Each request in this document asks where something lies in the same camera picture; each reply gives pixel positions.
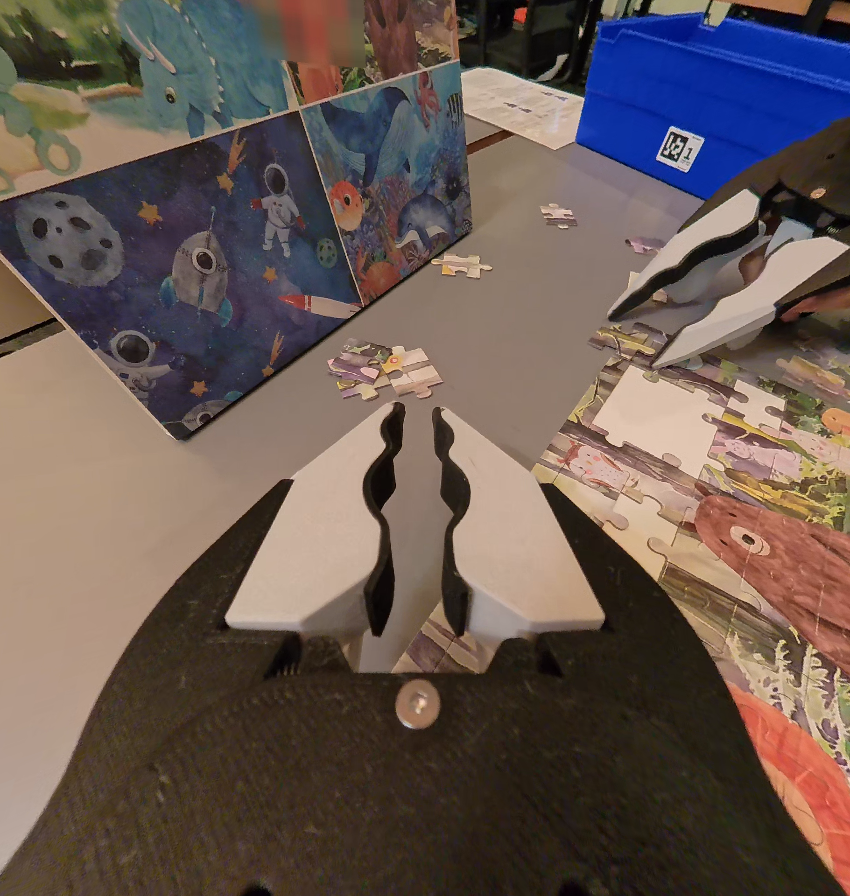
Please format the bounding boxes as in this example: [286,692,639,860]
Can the purple green joined puzzle pieces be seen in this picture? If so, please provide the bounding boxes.
[327,339,392,401]

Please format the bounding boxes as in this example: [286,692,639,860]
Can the blue plastic bin white label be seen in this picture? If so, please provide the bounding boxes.
[575,13,850,204]

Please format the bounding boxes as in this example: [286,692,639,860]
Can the illustrated jigsaw puzzle box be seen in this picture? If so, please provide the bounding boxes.
[0,0,473,442]

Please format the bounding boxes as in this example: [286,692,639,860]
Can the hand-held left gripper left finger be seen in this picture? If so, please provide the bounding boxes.
[224,402,406,639]

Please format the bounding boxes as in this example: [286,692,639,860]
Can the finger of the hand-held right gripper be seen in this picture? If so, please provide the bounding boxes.
[607,188,772,323]
[650,241,849,370]

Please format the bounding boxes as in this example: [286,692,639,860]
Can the partly assembled forest jigsaw puzzle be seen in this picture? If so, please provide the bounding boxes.
[393,350,850,896]

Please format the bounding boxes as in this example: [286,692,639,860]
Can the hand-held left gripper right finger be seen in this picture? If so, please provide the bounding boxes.
[432,407,606,648]

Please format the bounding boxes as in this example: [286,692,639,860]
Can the yellow pink puzzle piece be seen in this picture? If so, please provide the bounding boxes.
[775,357,850,403]

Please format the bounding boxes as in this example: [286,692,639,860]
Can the olive branch puzzle piece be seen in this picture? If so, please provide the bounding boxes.
[588,322,671,361]

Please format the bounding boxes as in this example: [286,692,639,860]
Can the yellow white puzzle piece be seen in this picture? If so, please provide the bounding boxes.
[430,253,493,280]

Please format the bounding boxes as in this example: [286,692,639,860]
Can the printed paper sheet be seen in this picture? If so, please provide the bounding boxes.
[460,66,585,151]

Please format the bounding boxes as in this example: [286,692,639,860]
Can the lilac puzzle piece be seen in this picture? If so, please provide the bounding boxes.
[796,343,850,375]

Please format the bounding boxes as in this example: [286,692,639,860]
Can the person's right hand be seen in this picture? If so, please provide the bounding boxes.
[778,282,850,325]

